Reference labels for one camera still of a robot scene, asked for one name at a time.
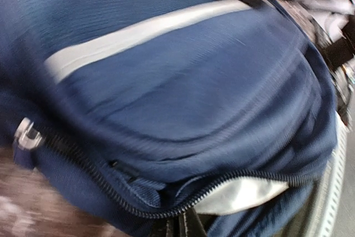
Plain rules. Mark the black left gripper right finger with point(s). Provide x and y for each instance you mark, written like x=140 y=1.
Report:
x=190 y=225

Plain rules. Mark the white slotted cable duct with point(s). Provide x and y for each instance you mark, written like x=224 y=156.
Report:
x=332 y=183

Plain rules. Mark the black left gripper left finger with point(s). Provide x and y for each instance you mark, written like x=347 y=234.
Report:
x=160 y=228

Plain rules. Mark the navy blue student backpack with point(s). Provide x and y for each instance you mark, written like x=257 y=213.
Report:
x=139 y=110

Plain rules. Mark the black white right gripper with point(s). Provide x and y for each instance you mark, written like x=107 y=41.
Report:
x=319 y=4

